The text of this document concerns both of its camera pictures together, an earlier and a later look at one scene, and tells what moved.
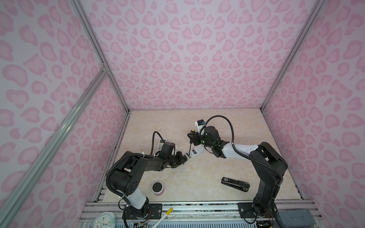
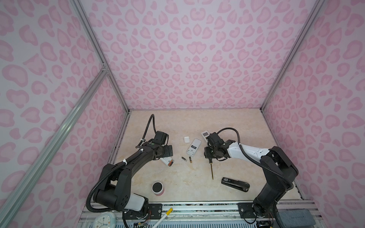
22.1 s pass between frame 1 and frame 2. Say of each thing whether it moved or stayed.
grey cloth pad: stayed
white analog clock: stayed
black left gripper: moved
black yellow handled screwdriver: moved
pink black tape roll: stayed
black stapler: stayed
